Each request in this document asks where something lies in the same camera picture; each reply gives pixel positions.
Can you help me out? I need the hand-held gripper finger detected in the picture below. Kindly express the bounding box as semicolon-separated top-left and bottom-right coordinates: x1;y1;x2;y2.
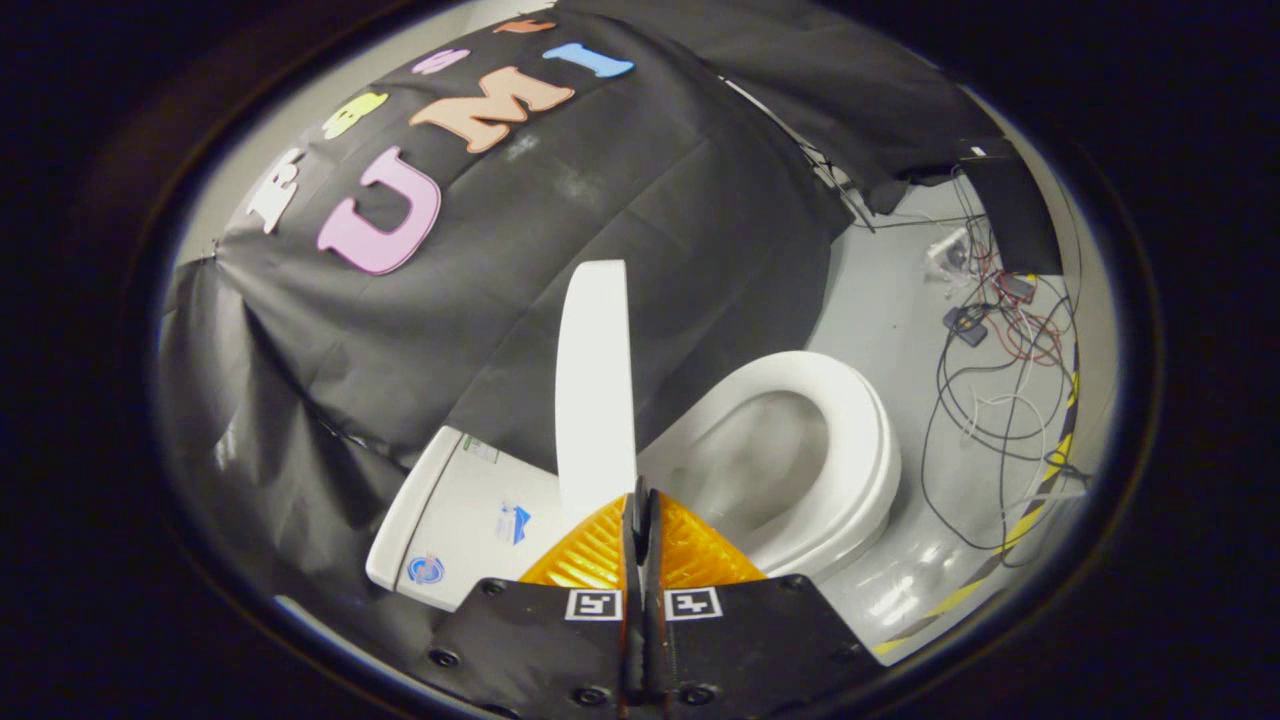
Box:
415;478;643;720
640;488;873;720

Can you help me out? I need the white toilet lid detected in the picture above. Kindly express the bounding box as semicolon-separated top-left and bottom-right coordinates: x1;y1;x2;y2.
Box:
555;260;639;526

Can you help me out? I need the white toilet bowl with seat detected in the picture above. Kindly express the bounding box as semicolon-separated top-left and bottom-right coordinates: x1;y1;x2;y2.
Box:
635;350;902;583

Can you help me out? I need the black backdrop cloth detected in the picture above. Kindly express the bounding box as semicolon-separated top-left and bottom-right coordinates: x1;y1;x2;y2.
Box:
155;0;1013;641

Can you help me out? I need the yellow black floor tape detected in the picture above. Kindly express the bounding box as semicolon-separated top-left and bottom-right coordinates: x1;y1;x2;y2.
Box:
873;340;1083;658

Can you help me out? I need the dark power adapter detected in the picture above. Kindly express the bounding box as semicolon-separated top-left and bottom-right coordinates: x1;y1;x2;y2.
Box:
942;304;992;347

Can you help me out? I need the white power strip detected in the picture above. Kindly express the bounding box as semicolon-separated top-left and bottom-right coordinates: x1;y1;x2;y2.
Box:
924;233;978;278

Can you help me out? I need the black tripod stand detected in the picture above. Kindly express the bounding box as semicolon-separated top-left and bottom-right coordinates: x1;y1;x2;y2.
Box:
720;75;879;234

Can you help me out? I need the black box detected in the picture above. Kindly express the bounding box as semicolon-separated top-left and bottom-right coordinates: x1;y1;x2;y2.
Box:
955;148;1064;277

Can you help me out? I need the tangle of floor cables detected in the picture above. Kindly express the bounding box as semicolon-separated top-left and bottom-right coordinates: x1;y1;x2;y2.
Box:
918;172;1093;573

